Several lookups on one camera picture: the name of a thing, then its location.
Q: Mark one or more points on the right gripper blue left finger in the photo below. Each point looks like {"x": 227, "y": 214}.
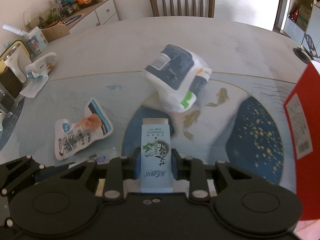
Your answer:
{"x": 135, "y": 163}

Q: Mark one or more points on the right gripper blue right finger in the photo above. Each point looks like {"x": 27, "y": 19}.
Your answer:
{"x": 177, "y": 166}

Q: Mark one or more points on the light blue tea carton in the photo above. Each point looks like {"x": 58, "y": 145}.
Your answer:
{"x": 156, "y": 168}

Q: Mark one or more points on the blue white wafer packet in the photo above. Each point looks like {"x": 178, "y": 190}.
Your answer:
{"x": 100, "y": 159}

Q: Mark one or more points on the white salmon picture pouch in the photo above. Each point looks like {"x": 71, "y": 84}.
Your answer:
{"x": 71, "y": 138}

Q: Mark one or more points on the white blue tissue pack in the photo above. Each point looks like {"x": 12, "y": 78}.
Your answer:
{"x": 179, "y": 76}

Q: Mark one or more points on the white crumpled plastic bag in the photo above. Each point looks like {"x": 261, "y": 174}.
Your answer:
{"x": 37, "y": 74}

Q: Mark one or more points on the red white cardboard box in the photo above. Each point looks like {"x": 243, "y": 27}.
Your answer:
{"x": 302, "y": 112}

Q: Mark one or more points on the yellow rimmed white appliance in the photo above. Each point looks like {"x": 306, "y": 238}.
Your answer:
{"x": 13, "y": 63}

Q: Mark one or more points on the white drawer sideboard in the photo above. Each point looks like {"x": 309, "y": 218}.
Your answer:
{"x": 101, "y": 13}

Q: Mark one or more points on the patterned tissue box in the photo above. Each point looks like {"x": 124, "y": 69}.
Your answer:
{"x": 36, "y": 41}

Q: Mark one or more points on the wooden chair far side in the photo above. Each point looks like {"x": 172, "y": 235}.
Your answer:
{"x": 196, "y": 8}

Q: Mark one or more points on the grey phone stand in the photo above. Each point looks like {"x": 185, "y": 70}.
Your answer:
{"x": 307, "y": 51}

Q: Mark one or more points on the white wall cabinet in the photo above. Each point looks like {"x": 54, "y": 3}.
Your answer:
{"x": 302, "y": 17}

